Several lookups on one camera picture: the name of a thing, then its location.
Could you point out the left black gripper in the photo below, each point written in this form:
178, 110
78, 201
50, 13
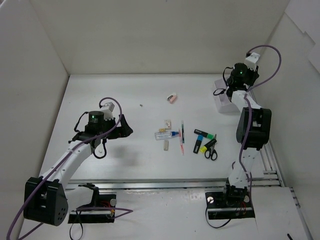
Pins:
119, 127

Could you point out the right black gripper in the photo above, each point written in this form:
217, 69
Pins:
230, 81

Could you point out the red pen with clear cap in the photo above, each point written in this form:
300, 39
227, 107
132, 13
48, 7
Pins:
181, 142

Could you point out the green teal pen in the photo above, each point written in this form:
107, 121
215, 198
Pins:
182, 132

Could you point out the blue cap black highlighter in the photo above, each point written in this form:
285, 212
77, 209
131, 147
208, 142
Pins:
198, 143

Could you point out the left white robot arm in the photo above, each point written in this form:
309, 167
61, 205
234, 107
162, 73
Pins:
45, 198

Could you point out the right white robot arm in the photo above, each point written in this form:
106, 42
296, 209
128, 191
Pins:
253, 130

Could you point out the white compartment organizer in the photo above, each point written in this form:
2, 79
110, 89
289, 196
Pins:
222, 102

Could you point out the clear glue bottle blue cap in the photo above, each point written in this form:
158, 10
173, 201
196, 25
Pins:
159, 136

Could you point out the beige eraser stick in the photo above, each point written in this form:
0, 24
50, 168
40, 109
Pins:
166, 145

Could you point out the pink white eraser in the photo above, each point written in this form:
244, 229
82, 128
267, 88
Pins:
172, 98

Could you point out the green cap black highlighter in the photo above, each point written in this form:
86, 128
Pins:
204, 134

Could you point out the yellow cap black highlighter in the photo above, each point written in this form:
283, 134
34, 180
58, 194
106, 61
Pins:
208, 145

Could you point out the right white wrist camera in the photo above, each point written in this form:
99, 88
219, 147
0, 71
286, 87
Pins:
251, 60

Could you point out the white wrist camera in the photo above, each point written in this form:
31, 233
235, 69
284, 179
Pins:
107, 110
251, 60

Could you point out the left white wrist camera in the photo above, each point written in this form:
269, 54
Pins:
107, 110

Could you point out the aluminium rail front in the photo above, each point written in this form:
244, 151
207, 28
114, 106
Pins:
150, 184

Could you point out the aluminium rail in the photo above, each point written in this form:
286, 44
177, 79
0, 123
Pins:
150, 184
272, 170

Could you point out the aluminium rail right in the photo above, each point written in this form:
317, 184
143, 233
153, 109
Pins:
272, 170

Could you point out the black handled scissors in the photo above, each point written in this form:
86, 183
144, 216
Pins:
211, 153

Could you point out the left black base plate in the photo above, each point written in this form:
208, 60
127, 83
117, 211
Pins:
98, 214

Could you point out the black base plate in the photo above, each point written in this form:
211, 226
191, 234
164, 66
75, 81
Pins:
218, 208
98, 214

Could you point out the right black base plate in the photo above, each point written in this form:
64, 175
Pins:
218, 208

